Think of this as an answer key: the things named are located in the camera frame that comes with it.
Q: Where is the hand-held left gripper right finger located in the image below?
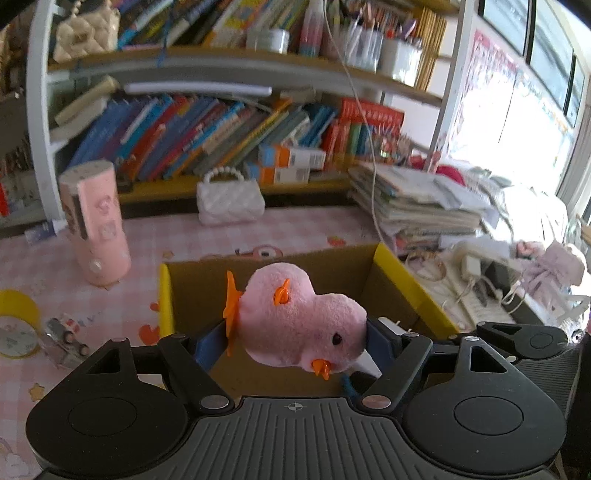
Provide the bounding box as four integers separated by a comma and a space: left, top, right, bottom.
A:
361, 318, 522, 412

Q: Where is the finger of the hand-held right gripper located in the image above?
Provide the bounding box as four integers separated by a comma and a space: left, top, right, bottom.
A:
475, 322, 532, 363

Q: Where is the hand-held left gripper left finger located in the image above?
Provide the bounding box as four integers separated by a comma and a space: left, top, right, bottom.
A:
81, 320, 235, 413

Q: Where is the yellow cardboard box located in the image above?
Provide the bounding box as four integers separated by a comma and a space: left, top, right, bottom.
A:
158, 243, 460, 402

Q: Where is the pink plush chick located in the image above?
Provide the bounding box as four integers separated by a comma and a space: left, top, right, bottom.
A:
223, 262, 369, 381

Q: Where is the small toy car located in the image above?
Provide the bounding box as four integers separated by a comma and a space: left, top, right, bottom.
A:
39, 314, 89, 370

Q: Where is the yellow tape roll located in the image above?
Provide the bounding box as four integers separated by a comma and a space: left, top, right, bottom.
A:
0, 289, 41, 358

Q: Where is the white power strip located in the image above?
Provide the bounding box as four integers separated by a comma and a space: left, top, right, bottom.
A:
443, 272, 513, 324

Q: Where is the black plug adapter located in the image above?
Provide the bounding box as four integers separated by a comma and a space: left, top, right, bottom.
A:
485, 261, 511, 289

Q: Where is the lilac plush toy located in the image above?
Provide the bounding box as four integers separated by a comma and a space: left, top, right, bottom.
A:
519, 240, 587, 301

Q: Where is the stack of papers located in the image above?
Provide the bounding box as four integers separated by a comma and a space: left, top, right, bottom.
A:
347, 161, 485, 252

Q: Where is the white quilted handbag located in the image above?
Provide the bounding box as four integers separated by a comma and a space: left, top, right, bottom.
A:
196, 167, 266, 226

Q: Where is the pink cylindrical humidifier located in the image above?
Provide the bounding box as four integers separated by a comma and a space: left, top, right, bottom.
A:
58, 160, 132, 286

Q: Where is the magenta cloth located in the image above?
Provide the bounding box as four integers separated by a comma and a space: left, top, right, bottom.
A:
411, 157, 467, 185

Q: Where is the orange and white carton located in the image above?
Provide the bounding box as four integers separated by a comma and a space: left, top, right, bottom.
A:
257, 144, 326, 169
245, 162, 311, 186

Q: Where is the small spray bottle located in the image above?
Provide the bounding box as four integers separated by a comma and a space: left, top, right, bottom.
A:
24, 219, 70, 244

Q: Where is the row of colorful books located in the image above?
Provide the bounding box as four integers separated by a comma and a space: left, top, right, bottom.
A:
69, 95, 342, 183

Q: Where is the red boxed book set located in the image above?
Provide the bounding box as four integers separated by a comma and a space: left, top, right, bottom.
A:
323, 98, 404, 162

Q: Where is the thick cream-paged book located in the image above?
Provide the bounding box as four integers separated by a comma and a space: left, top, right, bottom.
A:
50, 76, 121, 141

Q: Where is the white pen cup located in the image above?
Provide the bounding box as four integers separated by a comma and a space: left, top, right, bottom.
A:
381, 23, 423, 84

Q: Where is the window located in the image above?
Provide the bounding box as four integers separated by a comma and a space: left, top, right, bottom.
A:
480, 0, 591, 222

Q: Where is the white bookshelf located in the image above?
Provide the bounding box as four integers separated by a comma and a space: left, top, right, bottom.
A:
25, 0, 462, 222

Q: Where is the bundle of yellow sticks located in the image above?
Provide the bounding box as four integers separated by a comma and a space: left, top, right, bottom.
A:
413, 7, 446, 90

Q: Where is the white round tin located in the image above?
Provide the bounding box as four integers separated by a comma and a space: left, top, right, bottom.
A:
246, 28, 291, 52

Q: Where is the row of slim paperback books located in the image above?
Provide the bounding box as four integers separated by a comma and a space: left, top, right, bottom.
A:
115, 0, 310, 47

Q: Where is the cream quilted handbag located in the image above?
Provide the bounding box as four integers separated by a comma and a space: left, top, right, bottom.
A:
53, 0, 121, 63

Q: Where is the white cable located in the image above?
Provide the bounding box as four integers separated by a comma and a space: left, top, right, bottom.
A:
323, 0, 384, 241

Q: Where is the pink printed wall poster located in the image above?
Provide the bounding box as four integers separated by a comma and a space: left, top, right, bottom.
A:
445, 28, 573, 176

